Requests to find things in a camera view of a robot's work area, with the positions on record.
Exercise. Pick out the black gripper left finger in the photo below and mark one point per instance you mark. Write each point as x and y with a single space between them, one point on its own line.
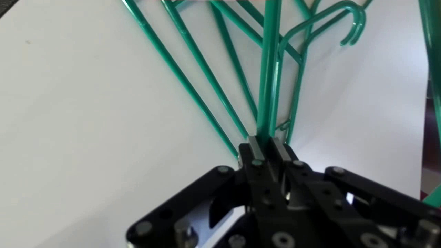
262 174

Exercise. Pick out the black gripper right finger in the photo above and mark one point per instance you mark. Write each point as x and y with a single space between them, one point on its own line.
313 206

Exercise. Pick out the green wire hanger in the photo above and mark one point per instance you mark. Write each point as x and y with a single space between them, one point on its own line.
273 56

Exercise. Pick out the green hangers on table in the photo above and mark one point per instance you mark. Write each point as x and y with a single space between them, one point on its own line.
220 7

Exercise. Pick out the white near table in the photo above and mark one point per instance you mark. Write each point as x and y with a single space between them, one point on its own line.
96 130

